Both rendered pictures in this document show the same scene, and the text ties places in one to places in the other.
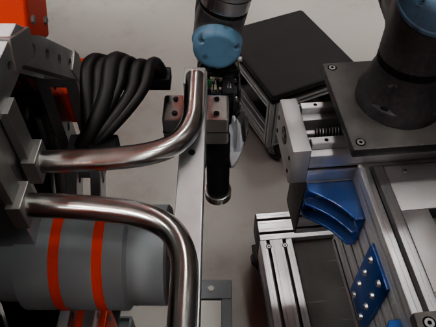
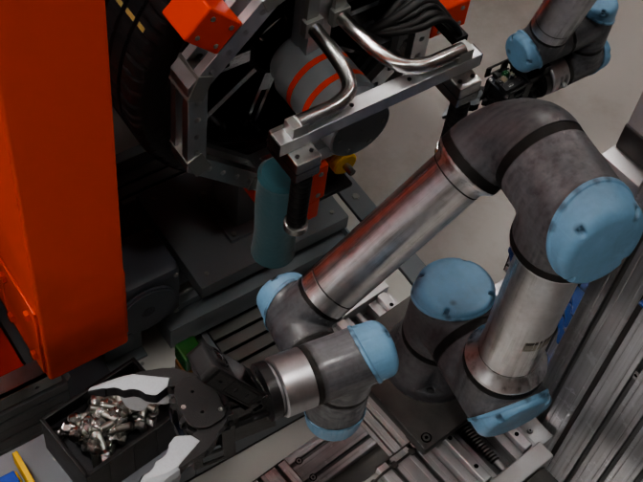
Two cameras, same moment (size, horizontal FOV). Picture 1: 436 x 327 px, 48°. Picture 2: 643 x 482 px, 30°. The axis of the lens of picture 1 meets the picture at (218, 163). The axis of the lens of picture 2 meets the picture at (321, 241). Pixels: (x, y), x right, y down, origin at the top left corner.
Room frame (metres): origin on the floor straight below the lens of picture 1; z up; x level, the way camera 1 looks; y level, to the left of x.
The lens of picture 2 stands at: (-0.65, -0.96, 2.46)
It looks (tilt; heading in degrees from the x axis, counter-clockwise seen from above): 54 degrees down; 48
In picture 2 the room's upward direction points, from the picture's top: 10 degrees clockwise
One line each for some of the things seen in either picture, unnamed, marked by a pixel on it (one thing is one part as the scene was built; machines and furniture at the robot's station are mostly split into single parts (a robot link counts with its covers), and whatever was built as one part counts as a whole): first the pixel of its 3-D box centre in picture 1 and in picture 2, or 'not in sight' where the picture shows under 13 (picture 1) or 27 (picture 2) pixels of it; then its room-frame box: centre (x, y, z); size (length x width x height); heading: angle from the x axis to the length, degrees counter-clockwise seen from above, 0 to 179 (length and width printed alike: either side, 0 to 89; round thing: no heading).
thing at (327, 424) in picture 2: not in sight; (331, 389); (-0.12, -0.44, 1.12); 0.11 x 0.08 x 0.11; 81
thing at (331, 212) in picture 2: not in sight; (244, 180); (0.32, 0.41, 0.32); 0.40 x 0.30 x 0.28; 0
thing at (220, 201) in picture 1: (218, 165); (454, 125); (0.49, 0.00, 0.83); 0.04 x 0.04 x 0.16
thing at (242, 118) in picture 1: (233, 124); not in sight; (0.57, -0.03, 0.83); 0.09 x 0.05 x 0.02; 8
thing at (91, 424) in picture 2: not in sight; (112, 428); (-0.27, -0.07, 0.51); 0.20 x 0.14 x 0.13; 7
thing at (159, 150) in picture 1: (119, 96); (403, 19); (0.42, 0.11, 1.03); 0.19 x 0.18 x 0.11; 90
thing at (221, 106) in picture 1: (196, 119); (454, 77); (0.49, 0.03, 0.93); 0.09 x 0.05 x 0.05; 90
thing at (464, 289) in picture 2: not in sight; (451, 309); (0.15, -0.37, 0.98); 0.13 x 0.12 x 0.14; 81
